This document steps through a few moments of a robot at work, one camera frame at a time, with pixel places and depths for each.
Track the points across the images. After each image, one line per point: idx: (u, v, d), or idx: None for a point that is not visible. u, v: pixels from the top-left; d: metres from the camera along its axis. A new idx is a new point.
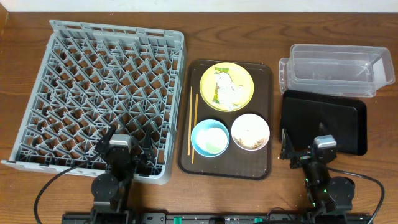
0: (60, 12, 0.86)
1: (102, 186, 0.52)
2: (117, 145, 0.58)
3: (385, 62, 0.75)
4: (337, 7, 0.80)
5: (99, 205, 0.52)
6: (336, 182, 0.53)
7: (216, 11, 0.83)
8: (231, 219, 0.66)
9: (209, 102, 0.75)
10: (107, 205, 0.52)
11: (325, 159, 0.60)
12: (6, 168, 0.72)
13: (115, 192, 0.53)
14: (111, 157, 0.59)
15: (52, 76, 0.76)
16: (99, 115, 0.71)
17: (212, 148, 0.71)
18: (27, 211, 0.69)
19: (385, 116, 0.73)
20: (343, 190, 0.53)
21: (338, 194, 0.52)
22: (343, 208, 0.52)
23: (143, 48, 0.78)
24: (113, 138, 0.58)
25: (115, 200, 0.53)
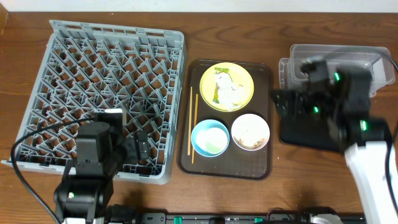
0: (60, 12, 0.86)
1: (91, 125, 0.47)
2: (111, 114, 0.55)
3: (385, 63, 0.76)
4: (337, 7, 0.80)
5: (83, 144, 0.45)
6: (341, 70, 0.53)
7: (216, 10, 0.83)
8: (231, 219, 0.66)
9: (209, 102, 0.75)
10: (92, 144, 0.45)
11: (324, 66, 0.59)
12: (7, 168, 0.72)
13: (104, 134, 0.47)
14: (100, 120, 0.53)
15: (51, 76, 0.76)
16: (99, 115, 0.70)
17: (212, 148, 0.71)
18: (27, 210, 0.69)
19: (386, 116, 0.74)
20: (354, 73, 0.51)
21: (351, 84, 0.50)
22: (363, 81, 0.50)
23: (143, 48, 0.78)
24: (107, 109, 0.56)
25: (101, 144, 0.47)
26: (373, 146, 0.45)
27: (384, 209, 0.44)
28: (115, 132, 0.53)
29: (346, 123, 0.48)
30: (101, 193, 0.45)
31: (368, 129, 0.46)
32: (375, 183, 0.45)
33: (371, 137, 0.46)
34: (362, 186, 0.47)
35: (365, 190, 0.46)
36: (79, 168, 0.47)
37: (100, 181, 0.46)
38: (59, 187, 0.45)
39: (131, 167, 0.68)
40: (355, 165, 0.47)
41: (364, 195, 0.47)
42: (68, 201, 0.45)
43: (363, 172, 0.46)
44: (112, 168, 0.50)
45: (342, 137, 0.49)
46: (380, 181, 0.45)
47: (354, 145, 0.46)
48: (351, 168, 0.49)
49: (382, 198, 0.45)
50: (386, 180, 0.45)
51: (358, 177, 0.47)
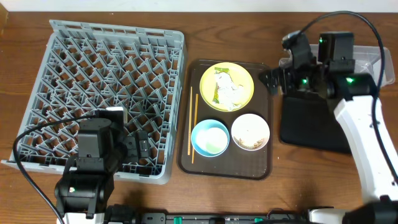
0: (60, 12, 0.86)
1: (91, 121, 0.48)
2: (112, 112, 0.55)
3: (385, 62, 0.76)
4: (337, 7, 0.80)
5: (84, 138, 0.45)
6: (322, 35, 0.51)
7: (216, 10, 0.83)
8: (231, 219, 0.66)
9: (209, 102, 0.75)
10: (93, 139, 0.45)
11: (305, 43, 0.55)
12: (7, 168, 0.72)
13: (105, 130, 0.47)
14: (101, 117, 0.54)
15: (51, 76, 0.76)
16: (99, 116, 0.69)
17: (212, 148, 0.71)
18: (27, 211, 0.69)
19: (386, 116, 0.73)
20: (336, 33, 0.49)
21: (336, 46, 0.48)
22: (347, 38, 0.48)
23: (143, 48, 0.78)
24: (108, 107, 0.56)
25: (102, 139, 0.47)
26: (359, 98, 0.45)
27: (371, 155, 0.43)
28: (117, 129, 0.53)
29: (332, 80, 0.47)
30: (101, 188, 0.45)
31: (355, 83, 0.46)
32: (362, 129, 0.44)
33: (358, 90, 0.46)
34: (351, 136, 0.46)
35: (355, 139, 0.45)
36: (80, 163, 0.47)
37: (101, 176, 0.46)
38: (60, 182, 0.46)
39: (131, 167, 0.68)
40: (344, 119, 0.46)
41: (354, 144, 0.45)
42: (69, 196, 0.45)
43: (351, 122, 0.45)
44: (114, 165, 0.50)
45: (330, 94, 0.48)
46: (367, 132, 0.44)
47: (342, 101, 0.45)
48: (341, 123, 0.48)
49: (370, 144, 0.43)
50: (374, 127, 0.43)
51: (347, 130, 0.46)
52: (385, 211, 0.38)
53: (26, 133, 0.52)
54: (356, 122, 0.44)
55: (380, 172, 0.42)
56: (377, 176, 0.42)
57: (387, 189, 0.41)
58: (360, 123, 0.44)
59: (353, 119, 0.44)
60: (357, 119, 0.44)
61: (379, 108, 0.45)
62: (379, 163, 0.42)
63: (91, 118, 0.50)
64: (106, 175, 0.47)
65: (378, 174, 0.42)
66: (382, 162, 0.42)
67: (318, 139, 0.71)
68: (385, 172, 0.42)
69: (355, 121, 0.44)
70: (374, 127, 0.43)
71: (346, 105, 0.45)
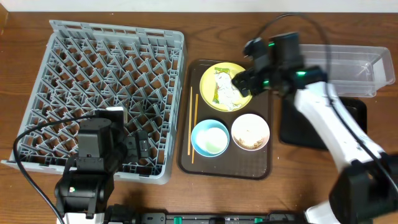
0: (60, 12, 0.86)
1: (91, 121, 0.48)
2: (112, 112, 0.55)
3: (385, 62, 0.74)
4: (337, 7, 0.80)
5: (84, 138, 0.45)
6: (271, 38, 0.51)
7: (216, 10, 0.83)
8: (231, 219, 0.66)
9: (209, 102, 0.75)
10: (93, 139, 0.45)
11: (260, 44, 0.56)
12: (6, 168, 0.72)
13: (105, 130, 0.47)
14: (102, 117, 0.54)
15: (51, 76, 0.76)
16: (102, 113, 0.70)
17: (212, 148, 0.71)
18: (27, 211, 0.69)
19: (387, 116, 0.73)
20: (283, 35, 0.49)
21: (285, 48, 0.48)
22: (293, 41, 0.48)
23: (143, 48, 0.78)
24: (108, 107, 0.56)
25: (102, 139, 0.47)
26: (313, 87, 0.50)
27: (334, 130, 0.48)
28: (117, 129, 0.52)
29: (286, 77, 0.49)
30: (101, 188, 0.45)
31: (305, 76, 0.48)
32: (321, 110, 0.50)
33: (311, 81, 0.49)
34: (317, 120, 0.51)
35: (319, 120, 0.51)
36: (80, 163, 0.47)
37: (101, 176, 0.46)
38: (60, 182, 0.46)
39: (131, 167, 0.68)
40: (306, 108, 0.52)
41: (321, 126, 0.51)
42: (69, 196, 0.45)
43: (311, 108, 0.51)
44: (114, 165, 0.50)
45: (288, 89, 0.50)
46: (326, 110, 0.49)
47: (299, 91, 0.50)
48: (306, 112, 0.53)
49: (332, 121, 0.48)
50: (331, 106, 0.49)
51: (313, 116, 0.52)
52: (359, 173, 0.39)
53: (26, 133, 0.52)
54: (314, 104, 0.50)
55: (345, 139, 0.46)
56: (344, 145, 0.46)
57: (355, 154, 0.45)
58: (319, 106, 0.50)
59: (311, 102, 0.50)
60: (315, 102, 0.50)
61: (331, 89, 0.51)
62: (342, 134, 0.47)
63: (92, 118, 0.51)
64: (107, 175, 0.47)
65: (344, 143, 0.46)
66: (344, 132, 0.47)
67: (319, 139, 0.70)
68: (349, 140, 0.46)
69: (313, 104, 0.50)
70: (330, 105, 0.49)
71: (303, 94, 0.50)
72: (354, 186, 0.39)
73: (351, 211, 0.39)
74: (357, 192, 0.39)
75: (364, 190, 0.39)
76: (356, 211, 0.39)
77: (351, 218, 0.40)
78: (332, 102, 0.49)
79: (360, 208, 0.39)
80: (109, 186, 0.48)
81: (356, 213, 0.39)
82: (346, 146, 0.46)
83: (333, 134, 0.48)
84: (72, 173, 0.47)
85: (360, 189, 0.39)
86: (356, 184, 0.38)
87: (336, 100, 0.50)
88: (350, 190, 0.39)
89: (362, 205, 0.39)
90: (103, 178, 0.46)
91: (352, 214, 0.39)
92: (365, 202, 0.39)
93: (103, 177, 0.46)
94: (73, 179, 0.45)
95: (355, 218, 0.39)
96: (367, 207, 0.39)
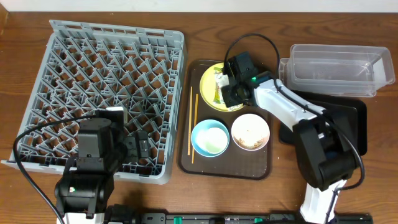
0: (60, 12, 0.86)
1: (91, 122, 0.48)
2: (112, 112, 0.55)
3: (385, 62, 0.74)
4: (337, 7, 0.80)
5: (84, 138, 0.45)
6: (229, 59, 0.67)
7: (216, 10, 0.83)
8: (231, 219, 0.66)
9: (210, 102, 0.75)
10: (93, 139, 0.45)
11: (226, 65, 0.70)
12: (6, 168, 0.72)
13: (105, 130, 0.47)
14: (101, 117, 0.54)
15: (51, 76, 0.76)
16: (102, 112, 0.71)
17: (212, 148, 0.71)
18: (28, 211, 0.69)
19: (386, 116, 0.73)
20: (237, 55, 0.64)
21: (239, 64, 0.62)
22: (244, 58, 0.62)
23: (143, 48, 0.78)
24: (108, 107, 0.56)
25: (102, 139, 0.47)
26: (264, 83, 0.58)
27: (283, 107, 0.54)
28: (117, 129, 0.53)
29: (245, 83, 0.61)
30: (101, 188, 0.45)
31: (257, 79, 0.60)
32: (272, 96, 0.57)
33: (263, 81, 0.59)
34: (272, 105, 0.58)
35: (273, 105, 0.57)
36: (80, 163, 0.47)
37: (101, 176, 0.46)
38: (60, 182, 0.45)
39: (131, 167, 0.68)
40: (263, 101, 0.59)
41: (276, 110, 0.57)
42: (69, 196, 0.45)
43: (265, 97, 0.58)
44: (114, 165, 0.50)
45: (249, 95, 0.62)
46: (275, 94, 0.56)
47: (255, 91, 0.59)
48: (265, 105, 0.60)
49: (281, 101, 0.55)
50: (278, 91, 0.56)
51: (268, 103, 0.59)
52: (307, 129, 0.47)
53: (26, 133, 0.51)
54: (265, 94, 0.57)
55: (293, 109, 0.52)
56: (293, 114, 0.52)
57: (302, 116, 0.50)
58: (269, 93, 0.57)
59: (263, 93, 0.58)
60: (267, 93, 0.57)
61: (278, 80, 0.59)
62: (290, 106, 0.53)
63: (92, 118, 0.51)
64: (107, 175, 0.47)
65: (293, 112, 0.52)
66: (290, 104, 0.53)
67: None
68: (296, 107, 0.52)
69: (265, 94, 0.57)
70: (278, 91, 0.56)
71: (257, 91, 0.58)
72: (305, 142, 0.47)
73: (313, 167, 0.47)
74: (309, 145, 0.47)
75: (316, 144, 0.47)
76: (317, 165, 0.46)
77: (316, 173, 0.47)
78: (278, 88, 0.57)
79: (319, 160, 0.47)
80: (109, 186, 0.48)
81: (318, 166, 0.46)
82: (295, 114, 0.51)
83: (284, 110, 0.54)
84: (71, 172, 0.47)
85: (312, 143, 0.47)
86: (307, 140, 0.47)
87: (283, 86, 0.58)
88: (305, 147, 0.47)
89: (318, 157, 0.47)
90: (102, 177, 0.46)
91: (314, 170, 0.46)
92: (320, 154, 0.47)
93: (102, 177, 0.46)
94: (73, 178, 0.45)
95: (319, 172, 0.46)
96: (325, 158, 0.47)
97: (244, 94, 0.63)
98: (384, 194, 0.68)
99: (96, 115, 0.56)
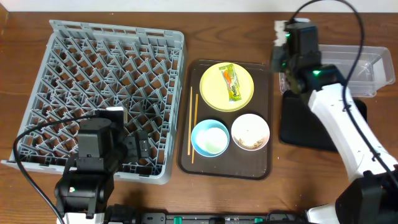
0: (60, 12, 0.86)
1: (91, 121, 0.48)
2: (112, 112, 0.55)
3: (385, 62, 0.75)
4: (337, 7, 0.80)
5: (84, 138, 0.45)
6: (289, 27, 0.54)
7: (216, 10, 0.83)
8: (231, 219, 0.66)
9: (226, 102, 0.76)
10: (93, 139, 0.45)
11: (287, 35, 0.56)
12: (6, 168, 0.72)
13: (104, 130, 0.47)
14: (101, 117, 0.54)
15: (51, 76, 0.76)
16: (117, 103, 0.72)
17: (212, 149, 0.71)
18: (27, 211, 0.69)
19: (386, 116, 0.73)
20: (301, 27, 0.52)
21: (301, 42, 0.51)
22: (309, 37, 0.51)
23: (143, 48, 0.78)
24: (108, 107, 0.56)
25: (102, 139, 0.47)
26: (329, 88, 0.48)
27: (350, 139, 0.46)
28: (117, 129, 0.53)
29: (302, 74, 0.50)
30: (101, 188, 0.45)
31: (320, 74, 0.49)
32: (337, 114, 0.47)
33: (326, 80, 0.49)
34: (331, 124, 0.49)
35: (333, 126, 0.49)
36: (80, 163, 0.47)
37: (101, 176, 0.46)
38: (60, 182, 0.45)
39: (131, 167, 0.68)
40: (319, 108, 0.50)
41: (334, 130, 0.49)
42: (69, 195, 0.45)
43: (326, 111, 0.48)
44: (114, 165, 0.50)
45: (301, 88, 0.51)
46: (342, 114, 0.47)
47: (313, 92, 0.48)
48: (324, 120, 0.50)
49: (349, 128, 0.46)
50: (346, 111, 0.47)
51: (328, 121, 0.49)
52: (372, 187, 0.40)
53: (26, 133, 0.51)
54: (330, 108, 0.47)
55: (360, 150, 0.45)
56: (359, 157, 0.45)
57: (367, 163, 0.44)
58: (334, 109, 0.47)
59: (327, 106, 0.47)
60: (331, 105, 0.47)
61: (347, 93, 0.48)
62: (357, 143, 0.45)
63: (92, 117, 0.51)
64: (107, 175, 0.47)
65: (359, 153, 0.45)
66: (359, 140, 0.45)
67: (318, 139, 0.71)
68: (363, 149, 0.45)
69: (328, 107, 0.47)
70: (346, 110, 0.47)
71: (318, 94, 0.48)
72: (364, 199, 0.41)
73: None
74: (367, 205, 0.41)
75: (374, 205, 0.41)
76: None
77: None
78: (348, 108, 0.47)
79: (366, 219, 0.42)
80: (109, 186, 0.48)
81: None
82: (361, 158, 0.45)
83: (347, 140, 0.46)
84: (72, 172, 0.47)
85: (370, 203, 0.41)
86: (367, 199, 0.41)
87: (352, 104, 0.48)
88: (360, 203, 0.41)
89: (369, 217, 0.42)
90: (102, 178, 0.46)
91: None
92: (373, 214, 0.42)
93: (102, 177, 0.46)
94: (73, 179, 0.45)
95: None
96: (375, 218, 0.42)
97: (298, 86, 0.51)
98: None
99: (96, 115, 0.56)
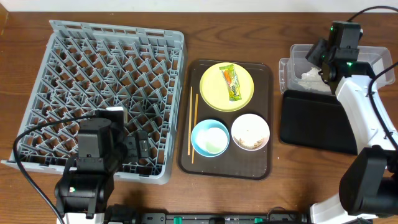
0: (60, 12, 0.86)
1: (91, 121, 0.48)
2: (112, 112, 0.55)
3: (385, 61, 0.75)
4: (337, 7, 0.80)
5: (84, 138, 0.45)
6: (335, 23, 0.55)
7: (216, 11, 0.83)
8: (231, 219, 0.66)
9: (226, 102, 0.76)
10: (93, 139, 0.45)
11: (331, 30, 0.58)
12: (6, 168, 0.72)
13: (104, 130, 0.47)
14: (100, 117, 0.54)
15: (51, 76, 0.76)
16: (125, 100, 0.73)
17: (212, 149, 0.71)
18: (27, 211, 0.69)
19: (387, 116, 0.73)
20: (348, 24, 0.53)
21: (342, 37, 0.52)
22: (351, 31, 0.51)
23: (143, 48, 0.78)
24: (108, 107, 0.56)
25: (102, 139, 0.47)
26: (359, 78, 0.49)
27: (367, 118, 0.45)
28: (117, 129, 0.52)
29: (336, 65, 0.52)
30: (101, 188, 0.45)
31: (353, 67, 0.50)
32: (359, 97, 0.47)
33: (357, 73, 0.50)
34: (350, 106, 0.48)
35: (352, 107, 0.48)
36: (81, 163, 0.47)
37: (101, 176, 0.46)
38: (60, 182, 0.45)
39: (131, 167, 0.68)
40: (343, 93, 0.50)
41: (352, 112, 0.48)
42: (69, 195, 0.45)
43: (349, 93, 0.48)
44: (114, 165, 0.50)
45: (332, 77, 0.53)
46: (364, 98, 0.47)
47: (342, 79, 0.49)
48: (344, 102, 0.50)
49: (367, 109, 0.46)
50: (369, 96, 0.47)
51: (347, 103, 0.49)
52: (377, 158, 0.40)
53: (25, 133, 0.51)
54: (354, 92, 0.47)
55: (374, 129, 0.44)
56: (373, 134, 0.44)
57: (380, 141, 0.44)
58: (358, 93, 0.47)
59: (352, 89, 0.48)
60: (355, 90, 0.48)
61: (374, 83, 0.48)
62: (374, 122, 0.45)
63: (92, 118, 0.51)
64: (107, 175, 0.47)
65: (373, 131, 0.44)
66: (377, 121, 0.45)
67: (318, 138, 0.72)
68: (379, 128, 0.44)
69: (352, 91, 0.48)
70: (369, 96, 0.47)
71: (347, 81, 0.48)
72: (367, 170, 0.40)
73: (357, 198, 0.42)
74: (369, 175, 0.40)
75: (376, 177, 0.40)
76: (362, 195, 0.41)
77: (356, 201, 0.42)
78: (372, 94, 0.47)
79: (365, 192, 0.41)
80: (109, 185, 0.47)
81: (361, 195, 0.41)
82: (374, 135, 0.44)
83: (362, 119, 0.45)
84: (73, 172, 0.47)
85: (372, 173, 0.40)
86: (371, 168, 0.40)
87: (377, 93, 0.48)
88: (363, 172, 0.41)
89: (369, 190, 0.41)
90: (102, 178, 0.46)
91: (357, 198, 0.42)
92: (374, 187, 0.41)
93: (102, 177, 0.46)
94: (72, 179, 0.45)
95: (360, 201, 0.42)
96: (375, 193, 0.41)
97: (329, 75, 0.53)
98: None
99: (96, 115, 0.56)
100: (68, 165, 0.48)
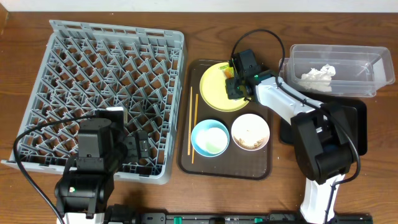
0: (60, 12, 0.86)
1: (92, 121, 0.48)
2: (112, 112, 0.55)
3: (385, 62, 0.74)
4: (337, 7, 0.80)
5: (84, 138, 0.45)
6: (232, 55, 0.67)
7: (217, 10, 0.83)
8: (231, 219, 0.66)
9: (226, 102, 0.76)
10: (94, 139, 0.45)
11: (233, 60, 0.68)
12: (6, 168, 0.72)
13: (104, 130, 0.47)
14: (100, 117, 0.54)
15: (51, 76, 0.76)
16: (124, 100, 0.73)
17: (212, 148, 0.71)
18: (27, 211, 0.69)
19: (387, 116, 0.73)
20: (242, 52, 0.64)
21: (242, 61, 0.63)
22: (246, 55, 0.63)
23: (143, 48, 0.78)
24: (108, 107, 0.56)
25: (102, 139, 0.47)
26: (265, 81, 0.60)
27: (283, 101, 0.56)
28: (117, 129, 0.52)
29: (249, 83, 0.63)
30: (101, 188, 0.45)
31: (259, 76, 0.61)
32: (272, 92, 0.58)
33: (264, 78, 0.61)
34: (273, 101, 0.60)
35: (274, 101, 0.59)
36: (80, 163, 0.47)
37: (101, 176, 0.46)
38: (60, 182, 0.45)
39: (131, 167, 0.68)
40: (264, 96, 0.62)
41: (276, 105, 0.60)
42: (69, 195, 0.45)
43: (265, 94, 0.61)
44: (114, 165, 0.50)
45: (250, 93, 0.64)
46: (276, 91, 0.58)
47: (257, 88, 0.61)
48: (267, 101, 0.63)
49: (281, 97, 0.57)
50: (279, 88, 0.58)
51: (272, 101, 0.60)
52: (306, 122, 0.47)
53: (26, 133, 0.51)
54: (266, 90, 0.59)
55: (292, 104, 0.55)
56: (292, 107, 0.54)
57: (301, 109, 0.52)
58: (270, 89, 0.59)
59: (264, 90, 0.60)
60: (267, 89, 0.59)
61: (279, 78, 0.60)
62: (290, 101, 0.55)
63: (92, 117, 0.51)
64: (107, 174, 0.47)
65: (292, 106, 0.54)
66: (290, 99, 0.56)
67: None
68: (295, 102, 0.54)
69: (266, 90, 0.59)
70: (279, 88, 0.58)
71: (259, 88, 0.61)
72: (303, 133, 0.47)
73: (311, 160, 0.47)
74: (307, 139, 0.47)
75: (314, 136, 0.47)
76: (312, 156, 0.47)
77: (313, 165, 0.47)
78: (280, 84, 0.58)
79: (313, 152, 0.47)
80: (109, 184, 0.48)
81: (311, 157, 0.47)
82: (294, 108, 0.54)
83: (283, 105, 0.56)
84: (72, 173, 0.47)
85: (309, 135, 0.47)
86: (304, 132, 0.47)
87: (285, 83, 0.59)
88: (302, 139, 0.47)
89: (314, 150, 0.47)
90: (102, 177, 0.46)
91: (311, 162, 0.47)
92: (316, 145, 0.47)
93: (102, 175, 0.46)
94: (71, 178, 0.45)
95: (315, 163, 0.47)
96: (320, 150, 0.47)
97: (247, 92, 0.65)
98: (383, 193, 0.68)
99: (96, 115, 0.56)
100: (67, 165, 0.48)
